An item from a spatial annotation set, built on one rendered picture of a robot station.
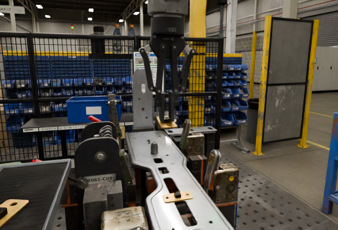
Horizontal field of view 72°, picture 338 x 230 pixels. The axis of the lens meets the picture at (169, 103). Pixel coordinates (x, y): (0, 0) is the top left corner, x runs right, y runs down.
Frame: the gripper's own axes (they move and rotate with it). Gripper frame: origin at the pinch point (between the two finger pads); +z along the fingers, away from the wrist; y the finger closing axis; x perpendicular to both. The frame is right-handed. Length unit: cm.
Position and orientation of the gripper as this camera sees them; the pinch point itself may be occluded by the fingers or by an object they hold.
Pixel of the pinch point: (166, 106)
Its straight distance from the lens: 56.6
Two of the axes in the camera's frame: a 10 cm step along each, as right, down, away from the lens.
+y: 9.8, -0.3, 1.9
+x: -1.9, -2.3, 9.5
